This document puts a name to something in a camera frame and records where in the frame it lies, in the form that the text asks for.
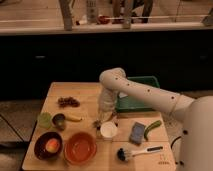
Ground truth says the white wrapped gripper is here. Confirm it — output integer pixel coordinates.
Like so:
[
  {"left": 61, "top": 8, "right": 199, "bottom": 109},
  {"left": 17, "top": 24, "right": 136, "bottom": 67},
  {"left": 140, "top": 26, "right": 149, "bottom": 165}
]
[{"left": 98, "top": 88, "right": 117, "bottom": 123}]

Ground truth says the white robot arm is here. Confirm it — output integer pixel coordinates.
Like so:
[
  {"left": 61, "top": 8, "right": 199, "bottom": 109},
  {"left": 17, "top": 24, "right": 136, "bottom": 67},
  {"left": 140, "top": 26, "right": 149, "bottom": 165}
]
[{"left": 98, "top": 68, "right": 213, "bottom": 171}]

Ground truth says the orange red bowl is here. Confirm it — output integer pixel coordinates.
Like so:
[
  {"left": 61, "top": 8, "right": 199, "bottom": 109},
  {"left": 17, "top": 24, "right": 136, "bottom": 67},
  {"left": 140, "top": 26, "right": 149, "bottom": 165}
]
[{"left": 64, "top": 132, "right": 97, "bottom": 165}]

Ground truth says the dark brown bowl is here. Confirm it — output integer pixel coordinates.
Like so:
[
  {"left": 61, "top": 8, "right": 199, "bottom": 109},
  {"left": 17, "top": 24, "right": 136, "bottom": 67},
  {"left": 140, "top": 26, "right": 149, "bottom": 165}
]
[{"left": 34, "top": 132, "right": 63, "bottom": 160}]

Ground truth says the white cloth in bin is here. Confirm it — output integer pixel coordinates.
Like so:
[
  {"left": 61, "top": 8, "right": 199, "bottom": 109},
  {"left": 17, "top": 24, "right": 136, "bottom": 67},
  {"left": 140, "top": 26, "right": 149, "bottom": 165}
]
[{"left": 119, "top": 92, "right": 128, "bottom": 98}]

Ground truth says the green plastic bin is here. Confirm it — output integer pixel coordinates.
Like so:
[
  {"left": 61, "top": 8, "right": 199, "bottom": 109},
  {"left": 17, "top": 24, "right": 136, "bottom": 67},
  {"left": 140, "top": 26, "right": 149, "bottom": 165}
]
[{"left": 116, "top": 76, "right": 160, "bottom": 113}]

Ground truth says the white cup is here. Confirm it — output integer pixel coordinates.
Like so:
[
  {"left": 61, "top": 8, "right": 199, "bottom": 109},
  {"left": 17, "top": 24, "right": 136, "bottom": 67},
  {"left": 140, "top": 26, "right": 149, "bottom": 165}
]
[{"left": 100, "top": 122, "right": 118, "bottom": 139}]

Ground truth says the yellow banana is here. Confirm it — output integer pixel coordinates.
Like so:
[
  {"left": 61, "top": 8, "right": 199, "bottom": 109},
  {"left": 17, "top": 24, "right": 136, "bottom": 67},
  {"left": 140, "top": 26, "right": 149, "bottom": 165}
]
[{"left": 65, "top": 115, "right": 82, "bottom": 122}]

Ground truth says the bunch of dark grapes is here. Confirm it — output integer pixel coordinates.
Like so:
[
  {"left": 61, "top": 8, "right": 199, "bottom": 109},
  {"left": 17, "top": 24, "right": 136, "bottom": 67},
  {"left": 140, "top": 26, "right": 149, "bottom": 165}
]
[{"left": 58, "top": 97, "right": 80, "bottom": 107}]

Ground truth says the blue grey sponge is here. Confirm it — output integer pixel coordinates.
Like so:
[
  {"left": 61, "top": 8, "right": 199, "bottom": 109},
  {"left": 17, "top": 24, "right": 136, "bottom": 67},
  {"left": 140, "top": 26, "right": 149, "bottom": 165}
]
[{"left": 129, "top": 122, "right": 145, "bottom": 145}]

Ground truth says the green pepper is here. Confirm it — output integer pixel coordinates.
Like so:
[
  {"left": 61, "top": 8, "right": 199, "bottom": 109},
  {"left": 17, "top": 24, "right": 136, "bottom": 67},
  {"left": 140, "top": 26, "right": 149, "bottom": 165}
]
[{"left": 144, "top": 120, "right": 162, "bottom": 141}]

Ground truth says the peach fruit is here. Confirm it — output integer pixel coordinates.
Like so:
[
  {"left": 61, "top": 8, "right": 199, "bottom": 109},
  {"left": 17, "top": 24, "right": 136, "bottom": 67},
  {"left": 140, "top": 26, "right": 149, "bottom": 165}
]
[{"left": 45, "top": 138, "right": 60, "bottom": 153}]

